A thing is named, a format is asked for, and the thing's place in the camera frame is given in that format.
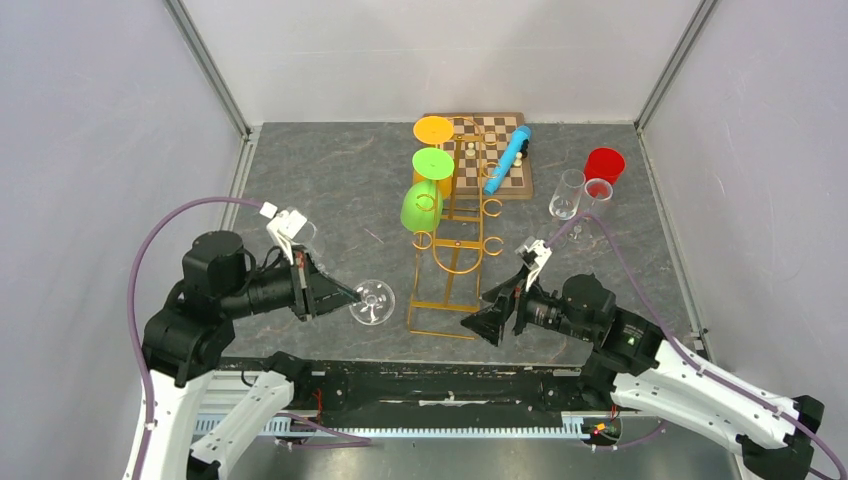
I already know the blue cylinder tube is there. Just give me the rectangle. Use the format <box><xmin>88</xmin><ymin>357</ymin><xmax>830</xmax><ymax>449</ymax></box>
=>
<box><xmin>483</xmin><ymin>125</ymin><xmax>532</xmax><ymax>196</ymax></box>

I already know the green plastic wine glass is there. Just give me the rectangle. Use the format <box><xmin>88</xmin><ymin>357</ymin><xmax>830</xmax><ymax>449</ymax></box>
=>
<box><xmin>400</xmin><ymin>147</ymin><xmax>454</xmax><ymax>233</ymax></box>

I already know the orange plastic wine glass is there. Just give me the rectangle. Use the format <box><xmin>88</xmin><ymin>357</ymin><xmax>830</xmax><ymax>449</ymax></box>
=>
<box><xmin>412</xmin><ymin>115</ymin><xmax>455</xmax><ymax>199</ymax></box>

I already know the red plastic wine glass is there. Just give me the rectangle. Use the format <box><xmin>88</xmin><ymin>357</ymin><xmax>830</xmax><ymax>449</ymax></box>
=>
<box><xmin>583</xmin><ymin>147</ymin><xmax>627</xmax><ymax>185</ymax></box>

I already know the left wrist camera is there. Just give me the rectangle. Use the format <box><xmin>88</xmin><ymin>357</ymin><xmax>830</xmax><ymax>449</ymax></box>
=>
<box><xmin>260</xmin><ymin>202</ymin><xmax>317</xmax><ymax>264</ymax></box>

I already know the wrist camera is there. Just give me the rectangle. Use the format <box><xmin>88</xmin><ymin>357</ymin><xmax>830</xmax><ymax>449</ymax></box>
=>
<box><xmin>260</xmin><ymin>202</ymin><xmax>317</xmax><ymax>264</ymax></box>
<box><xmin>515</xmin><ymin>237</ymin><xmax>552</xmax><ymax>291</ymax></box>

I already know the wooden chessboard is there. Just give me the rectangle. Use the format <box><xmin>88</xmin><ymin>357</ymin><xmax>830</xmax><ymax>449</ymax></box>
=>
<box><xmin>427</xmin><ymin>112</ymin><xmax>534</xmax><ymax>200</ymax></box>

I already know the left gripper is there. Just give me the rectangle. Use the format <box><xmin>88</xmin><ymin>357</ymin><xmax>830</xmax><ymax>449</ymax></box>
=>
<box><xmin>223</xmin><ymin>242</ymin><xmax>362</xmax><ymax>318</ymax></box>

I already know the gold wire glass rack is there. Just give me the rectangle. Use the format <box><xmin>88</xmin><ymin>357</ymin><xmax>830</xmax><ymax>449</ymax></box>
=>
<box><xmin>406</xmin><ymin>115</ymin><xmax>505</xmax><ymax>342</ymax></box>

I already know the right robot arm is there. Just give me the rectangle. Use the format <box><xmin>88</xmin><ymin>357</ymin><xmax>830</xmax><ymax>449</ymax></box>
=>
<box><xmin>460</xmin><ymin>271</ymin><xmax>824</xmax><ymax>479</ymax></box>

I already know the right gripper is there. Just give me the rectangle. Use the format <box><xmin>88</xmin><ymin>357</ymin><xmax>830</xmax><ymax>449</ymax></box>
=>
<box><xmin>459</xmin><ymin>263</ymin><xmax>594</xmax><ymax>345</ymax></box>

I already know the clear wine glass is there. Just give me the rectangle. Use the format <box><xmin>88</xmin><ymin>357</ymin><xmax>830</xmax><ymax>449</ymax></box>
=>
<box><xmin>349</xmin><ymin>279</ymin><xmax>396</xmax><ymax>326</ymax></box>
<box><xmin>298</xmin><ymin>221</ymin><xmax>327</xmax><ymax>265</ymax></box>
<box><xmin>537</xmin><ymin>169</ymin><xmax>586</xmax><ymax>249</ymax></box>
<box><xmin>567</xmin><ymin>178</ymin><xmax>614</xmax><ymax>244</ymax></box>

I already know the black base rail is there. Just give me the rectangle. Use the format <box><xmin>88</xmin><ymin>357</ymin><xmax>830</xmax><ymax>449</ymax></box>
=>
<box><xmin>223</xmin><ymin>352</ymin><xmax>614</xmax><ymax>429</ymax></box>

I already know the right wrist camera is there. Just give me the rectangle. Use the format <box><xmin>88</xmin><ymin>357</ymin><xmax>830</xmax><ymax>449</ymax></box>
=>
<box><xmin>515</xmin><ymin>237</ymin><xmax>552</xmax><ymax>291</ymax></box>

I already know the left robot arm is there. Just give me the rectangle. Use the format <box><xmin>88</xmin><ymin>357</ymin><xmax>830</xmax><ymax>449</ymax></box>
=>
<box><xmin>125</xmin><ymin>230</ymin><xmax>362</xmax><ymax>479</ymax></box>

